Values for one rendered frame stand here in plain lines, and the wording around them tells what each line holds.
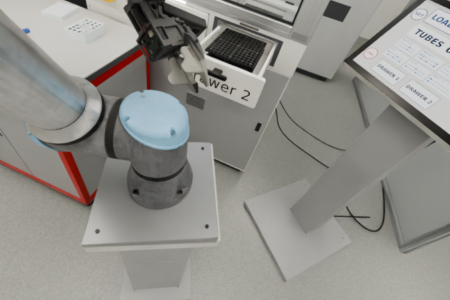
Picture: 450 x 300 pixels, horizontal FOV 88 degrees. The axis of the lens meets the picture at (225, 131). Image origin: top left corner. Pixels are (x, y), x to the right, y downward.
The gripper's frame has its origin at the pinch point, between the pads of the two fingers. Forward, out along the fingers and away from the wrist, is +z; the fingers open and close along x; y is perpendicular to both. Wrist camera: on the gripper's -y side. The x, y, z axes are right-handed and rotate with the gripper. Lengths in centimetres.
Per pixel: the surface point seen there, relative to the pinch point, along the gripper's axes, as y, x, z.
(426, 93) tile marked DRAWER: -47, 31, 32
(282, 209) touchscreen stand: -60, -53, 81
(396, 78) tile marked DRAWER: -50, 25, 26
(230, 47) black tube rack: -35.6, -13.9, -9.5
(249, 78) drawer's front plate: -21.6, -3.2, 4.0
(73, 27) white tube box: -8, -55, -47
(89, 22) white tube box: -15, -55, -48
